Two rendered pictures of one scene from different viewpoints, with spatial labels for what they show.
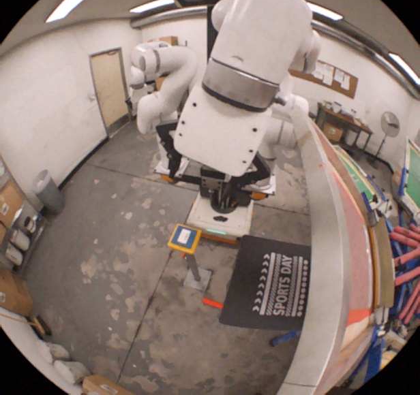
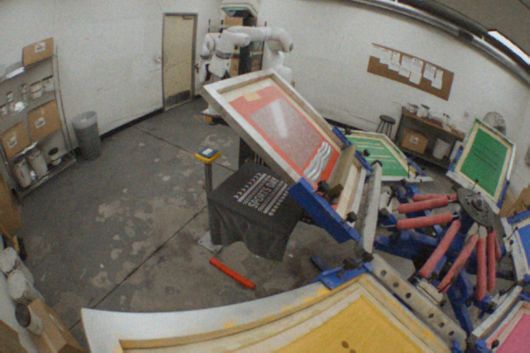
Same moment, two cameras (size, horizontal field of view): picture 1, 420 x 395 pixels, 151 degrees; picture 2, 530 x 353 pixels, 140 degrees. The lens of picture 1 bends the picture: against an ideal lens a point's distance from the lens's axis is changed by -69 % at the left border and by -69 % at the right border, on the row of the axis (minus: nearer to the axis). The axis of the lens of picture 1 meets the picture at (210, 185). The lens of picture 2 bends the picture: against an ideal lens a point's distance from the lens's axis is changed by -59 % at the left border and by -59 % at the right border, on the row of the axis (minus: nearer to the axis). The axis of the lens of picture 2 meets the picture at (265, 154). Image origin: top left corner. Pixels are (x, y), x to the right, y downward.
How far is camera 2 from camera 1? 1.01 m
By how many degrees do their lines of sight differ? 17
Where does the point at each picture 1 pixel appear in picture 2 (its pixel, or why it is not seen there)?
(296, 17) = (228, 38)
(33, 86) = (103, 22)
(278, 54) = (225, 46)
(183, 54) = not seen: hidden behind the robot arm
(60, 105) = (124, 55)
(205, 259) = not seen: hidden behind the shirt
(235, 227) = not seen: hidden behind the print
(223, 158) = (218, 70)
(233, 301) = (222, 188)
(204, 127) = (214, 62)
